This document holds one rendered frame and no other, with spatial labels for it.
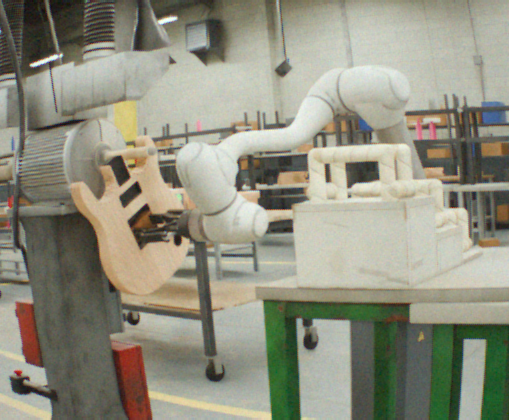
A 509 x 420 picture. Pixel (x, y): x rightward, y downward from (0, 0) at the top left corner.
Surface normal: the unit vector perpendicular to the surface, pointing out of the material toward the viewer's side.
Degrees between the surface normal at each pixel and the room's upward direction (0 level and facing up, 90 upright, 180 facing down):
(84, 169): 93
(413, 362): 90
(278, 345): 89
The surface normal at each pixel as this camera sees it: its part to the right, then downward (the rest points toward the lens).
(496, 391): -0.61, 0.08
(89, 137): 0.72, -0.13
